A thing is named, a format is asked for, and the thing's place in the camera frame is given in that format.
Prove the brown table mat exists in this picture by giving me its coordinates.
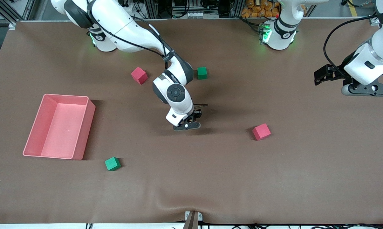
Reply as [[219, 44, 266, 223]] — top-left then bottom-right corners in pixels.
[[0, 17, 383, 225]]

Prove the pink foam cube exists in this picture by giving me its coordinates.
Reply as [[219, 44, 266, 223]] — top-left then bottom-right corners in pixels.
[[131, 67, 148, 85], [252, 123, 271, 141]]

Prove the orange objects heap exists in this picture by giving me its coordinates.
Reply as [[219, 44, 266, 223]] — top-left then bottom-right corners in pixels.
[[241, 0, 281, 18]]

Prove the black electronics rack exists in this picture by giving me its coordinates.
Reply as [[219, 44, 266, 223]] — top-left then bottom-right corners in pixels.
[[172, 0, 220, 19]]

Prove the white power strip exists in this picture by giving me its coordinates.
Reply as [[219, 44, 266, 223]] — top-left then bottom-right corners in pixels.
[[118, 0, 138, 13]]

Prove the pink plastic bin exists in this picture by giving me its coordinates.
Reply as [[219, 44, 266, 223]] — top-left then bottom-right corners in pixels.
[[22, 94, 96, 160]]

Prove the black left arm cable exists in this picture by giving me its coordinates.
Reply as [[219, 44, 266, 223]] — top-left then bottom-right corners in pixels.
[[324, 15, 380, 77]]

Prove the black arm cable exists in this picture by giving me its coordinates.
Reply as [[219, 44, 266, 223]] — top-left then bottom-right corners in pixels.
[[324, 15, 380, 77], [89, 3, 174, 69]]

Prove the silver camera pole bracket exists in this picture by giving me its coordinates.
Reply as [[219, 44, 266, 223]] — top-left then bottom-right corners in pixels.
[[184, 211, 203, 229]]

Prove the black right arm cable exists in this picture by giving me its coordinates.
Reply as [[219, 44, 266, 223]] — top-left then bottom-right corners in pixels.
[[89, 3, 174, 69]]

